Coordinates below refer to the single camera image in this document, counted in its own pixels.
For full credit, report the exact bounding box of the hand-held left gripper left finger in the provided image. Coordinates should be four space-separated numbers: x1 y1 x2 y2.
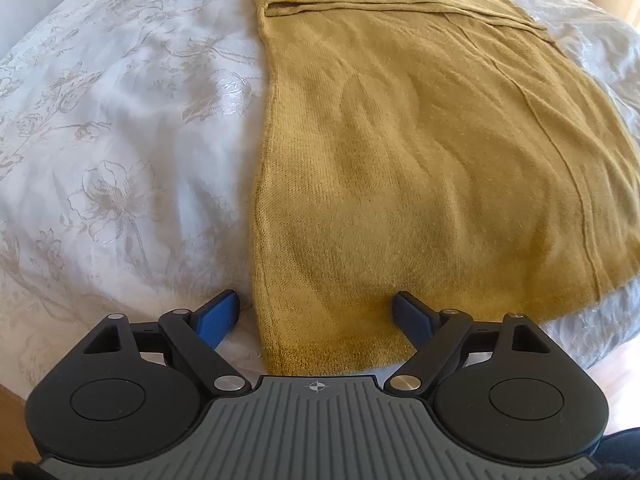
82 289 252 396

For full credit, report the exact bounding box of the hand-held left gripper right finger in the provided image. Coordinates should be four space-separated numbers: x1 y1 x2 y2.
384 291 548 394

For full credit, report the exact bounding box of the yellow knit sweater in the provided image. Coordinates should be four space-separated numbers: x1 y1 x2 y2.
248 0 640 376

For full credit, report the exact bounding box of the white embroidered bedspread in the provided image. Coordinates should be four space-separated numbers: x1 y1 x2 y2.
0 0 640 401

